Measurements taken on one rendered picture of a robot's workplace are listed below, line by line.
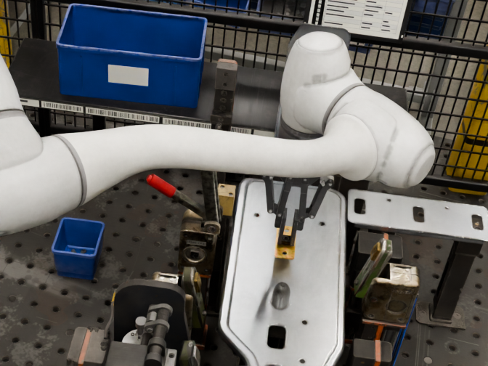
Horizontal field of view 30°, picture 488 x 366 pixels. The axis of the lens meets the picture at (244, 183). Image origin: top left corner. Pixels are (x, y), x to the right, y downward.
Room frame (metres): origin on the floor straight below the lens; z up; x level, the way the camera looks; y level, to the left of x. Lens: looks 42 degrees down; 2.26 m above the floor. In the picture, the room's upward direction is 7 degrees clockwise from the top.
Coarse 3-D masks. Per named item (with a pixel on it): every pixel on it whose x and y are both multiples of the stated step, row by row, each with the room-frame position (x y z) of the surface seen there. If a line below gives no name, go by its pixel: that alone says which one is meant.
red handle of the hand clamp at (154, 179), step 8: (152, 176) 1.20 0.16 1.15; (152, 184) 1.19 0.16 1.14; (160, 184) 1.19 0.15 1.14; (168, 184) 1.20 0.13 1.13; (168, 192) 1.19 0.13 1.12; (176, 192) 1.20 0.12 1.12; (176, 200) 1.19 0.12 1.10; (184, 200) 1.19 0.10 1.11; (192, 200) 1.20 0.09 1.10; (192, 208) 1.19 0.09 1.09; (200, 208) 1.20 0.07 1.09
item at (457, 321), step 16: (480, 224) 1.35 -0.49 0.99; (464, 256) 1.33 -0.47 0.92; (448, 272) 1.33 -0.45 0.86; (464, 272) 1.33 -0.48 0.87; (448, 288) 1.33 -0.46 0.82; (416, 304) 1.37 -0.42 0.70; (432, 304) 1.37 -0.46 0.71; (448, 304) 1.33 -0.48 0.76; (416, 320) 1.32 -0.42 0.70; (432, 320) 1.32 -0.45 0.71; (448, 320) 1.33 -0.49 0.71; (464, 320) 1.34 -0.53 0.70
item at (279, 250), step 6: (288, 228) 1.23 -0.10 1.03; (276, 234) 1.22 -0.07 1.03; (288, 234) 1.22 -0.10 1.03; (276, 240) 1.20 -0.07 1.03; (282, 240) 1.19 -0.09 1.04; (288, 240) 1.19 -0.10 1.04; (276, 246) 1.18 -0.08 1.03; (282, 246) 1.18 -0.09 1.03; (288, 246) 1.19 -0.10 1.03; (294, 246) 1.19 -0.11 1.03; (276, 252) 1.17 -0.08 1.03; (282, 252) 1.17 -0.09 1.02; (288, 252) 1.17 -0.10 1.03; (294, 252) 1.17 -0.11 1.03; (282, 258) 1.16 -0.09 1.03; (288, 258) 1.16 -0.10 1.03
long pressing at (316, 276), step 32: (256, 192) 1.35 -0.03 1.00; (256, 224) 1.26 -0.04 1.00; (288, 224) 1.27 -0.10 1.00; (256, 256) 1.18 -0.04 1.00; (320, 256) 1.20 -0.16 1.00; (224, 288) 1.09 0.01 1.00; (256, 288) 1.10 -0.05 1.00; (320, 288) 1.12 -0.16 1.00; (224, 320) 1.01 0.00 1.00; (256, 320) 1.02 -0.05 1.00; (288, 320) 1.03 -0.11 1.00; (320, 320) 1.04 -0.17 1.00; (256, 352) 0.95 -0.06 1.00; (288, 352) 0.96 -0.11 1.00; (320, 352) 0.97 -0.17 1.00
